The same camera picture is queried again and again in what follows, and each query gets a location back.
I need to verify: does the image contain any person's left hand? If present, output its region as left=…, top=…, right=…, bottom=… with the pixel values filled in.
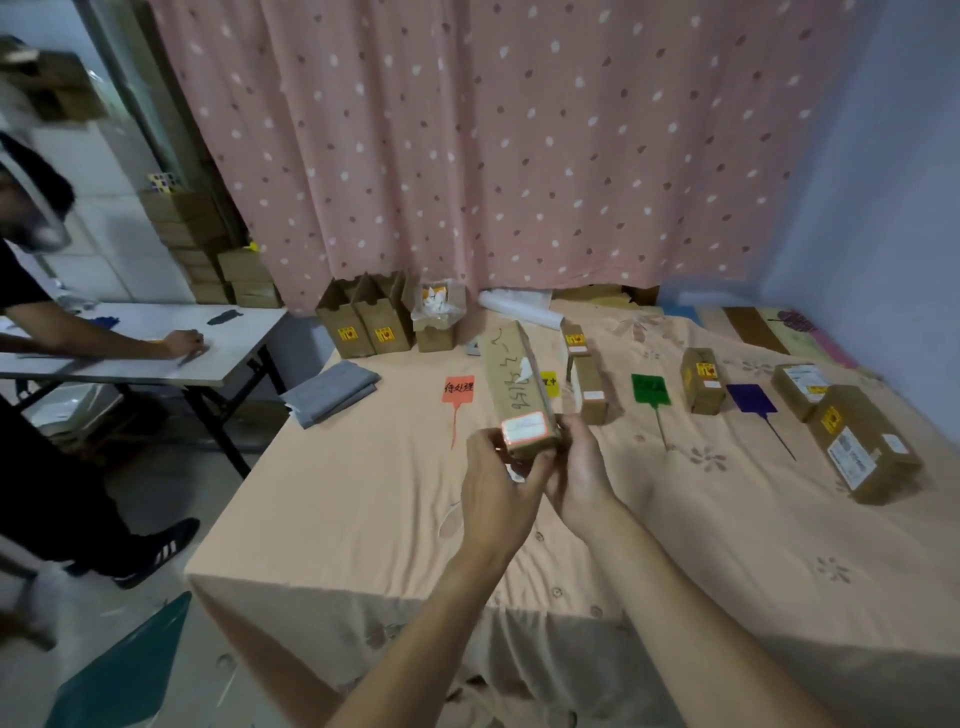
left=458, top=427, right=561, bottom=561

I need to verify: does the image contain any person's right hand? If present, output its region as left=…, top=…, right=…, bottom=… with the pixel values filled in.
left=543, top=411, right=629, bottom=543

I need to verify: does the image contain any long handwritten brown cardboard box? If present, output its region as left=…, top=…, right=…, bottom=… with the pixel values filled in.
left=479, top=321, right=562, bottom=462

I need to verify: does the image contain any person's left forearm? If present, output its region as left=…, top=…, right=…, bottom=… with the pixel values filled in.
left=327, top=549, right=526, bottom=728

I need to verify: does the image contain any person's right forearm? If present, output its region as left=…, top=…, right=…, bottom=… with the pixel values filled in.
left=581, top=505, right=845, bottom=728

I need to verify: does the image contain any narrow brown cardboard box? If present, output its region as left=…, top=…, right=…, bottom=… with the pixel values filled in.
left=570, top=355, right=610, bottom=427

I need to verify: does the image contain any green paper tag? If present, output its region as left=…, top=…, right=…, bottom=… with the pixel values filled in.
left=630, top=372, right=673, bottom=453

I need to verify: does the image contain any orange paper tag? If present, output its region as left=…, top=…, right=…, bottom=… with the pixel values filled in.
left=441, top=375, right=477, bottom=451

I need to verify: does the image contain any brown box with yellow sticker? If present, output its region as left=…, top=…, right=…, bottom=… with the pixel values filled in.
left=679, top=347, right=727, bottom=417

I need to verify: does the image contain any peach floral tablecloth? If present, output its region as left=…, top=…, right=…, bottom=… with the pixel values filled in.
left=183, top=298, right=960, bottom=728

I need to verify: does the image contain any white paper roll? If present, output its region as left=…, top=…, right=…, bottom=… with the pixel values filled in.
left=477, top=288, right=566, bottom=332

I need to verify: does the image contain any flat brown cardboard sheet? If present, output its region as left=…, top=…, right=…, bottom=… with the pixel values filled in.
left=553, top=283, right=663, bottom=310

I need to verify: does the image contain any purple paper tag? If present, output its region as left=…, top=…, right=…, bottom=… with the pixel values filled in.
left=725, top=383, right=798, bottom=462

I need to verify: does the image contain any carton with clear plastic bag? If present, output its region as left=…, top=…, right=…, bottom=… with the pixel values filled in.
left=402, top=277, right=469, bottom=354

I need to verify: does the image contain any open brown cardboard carton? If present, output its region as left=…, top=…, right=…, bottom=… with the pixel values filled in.
left=352, top=271, right=415, bottom=354
left=314, top=277, right=376, bottom=360

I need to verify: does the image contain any grey folded cloth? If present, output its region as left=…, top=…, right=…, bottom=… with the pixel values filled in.
left=279, top=360, right=382, bottom=431

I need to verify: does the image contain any flat brown box white label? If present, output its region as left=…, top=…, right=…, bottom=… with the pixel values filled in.
left=770, top=363, right=834, bottom=424

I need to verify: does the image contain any large brown labelled cardboard box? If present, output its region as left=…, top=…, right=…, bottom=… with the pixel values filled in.
left=806, top=384, right=924, bottom=506

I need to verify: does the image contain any pink dotted curtain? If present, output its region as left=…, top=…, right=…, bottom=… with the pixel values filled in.
left=147, top=0, right=864, bottom=316

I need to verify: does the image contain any stack of brown cardboard boxes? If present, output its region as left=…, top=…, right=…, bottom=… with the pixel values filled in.
left=139, top=187, right=285, bottom=310

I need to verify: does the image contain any white folding table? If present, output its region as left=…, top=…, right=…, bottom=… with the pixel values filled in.
left=0, top=301, right=290, bottom=481

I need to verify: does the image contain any blurred brown cardboard box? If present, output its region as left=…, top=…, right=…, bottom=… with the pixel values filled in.
left=0, top=36, right=111, bottom=125

